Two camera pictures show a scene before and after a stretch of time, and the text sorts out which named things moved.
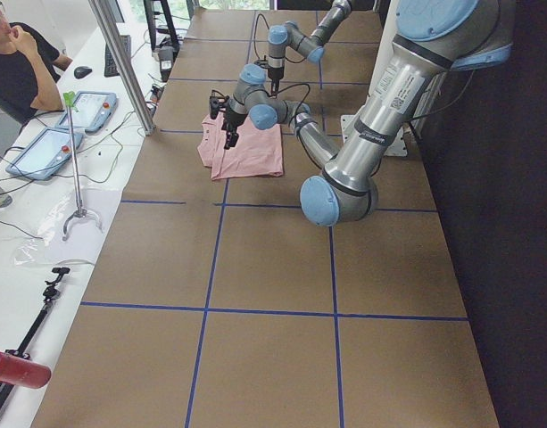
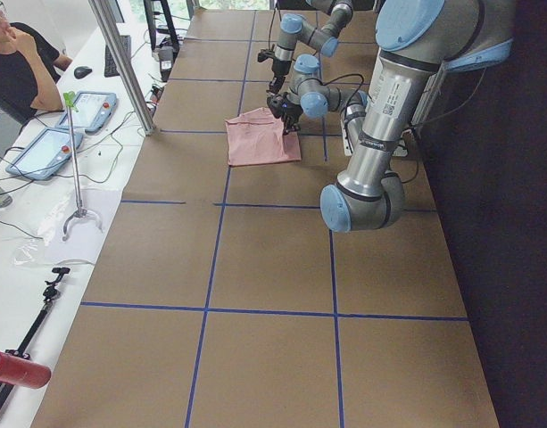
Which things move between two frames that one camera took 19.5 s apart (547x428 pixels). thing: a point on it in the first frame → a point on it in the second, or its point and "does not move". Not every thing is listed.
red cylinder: [12, 369] does not move
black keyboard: [110, 69] does not move
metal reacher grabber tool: [70, 100] does not move
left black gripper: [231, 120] → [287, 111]
